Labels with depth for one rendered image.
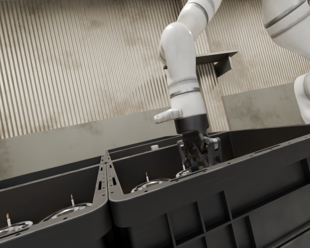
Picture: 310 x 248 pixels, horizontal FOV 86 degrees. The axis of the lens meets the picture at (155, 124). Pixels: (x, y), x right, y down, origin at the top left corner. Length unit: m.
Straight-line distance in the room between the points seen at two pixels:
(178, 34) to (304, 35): 0.33
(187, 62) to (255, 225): 0.30
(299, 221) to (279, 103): 3.60
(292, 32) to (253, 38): 3.35
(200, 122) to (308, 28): 0.36
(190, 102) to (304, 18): 0.35
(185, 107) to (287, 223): 0.24
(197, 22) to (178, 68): 0.12
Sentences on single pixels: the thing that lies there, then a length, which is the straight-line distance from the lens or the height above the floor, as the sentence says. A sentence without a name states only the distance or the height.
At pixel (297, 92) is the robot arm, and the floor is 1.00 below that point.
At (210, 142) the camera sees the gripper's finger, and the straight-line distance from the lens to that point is 0.33.
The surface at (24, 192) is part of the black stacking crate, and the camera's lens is 0.48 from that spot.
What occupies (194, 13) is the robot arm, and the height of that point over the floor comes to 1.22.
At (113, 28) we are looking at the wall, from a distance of 3.03.
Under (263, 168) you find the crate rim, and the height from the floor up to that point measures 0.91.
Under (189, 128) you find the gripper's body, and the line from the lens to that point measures 0.36.
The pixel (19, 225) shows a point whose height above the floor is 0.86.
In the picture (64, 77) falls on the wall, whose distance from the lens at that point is 2.77.
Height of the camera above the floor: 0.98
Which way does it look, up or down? 2 degrees up
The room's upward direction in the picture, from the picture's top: 13 degrees counter-clockwise
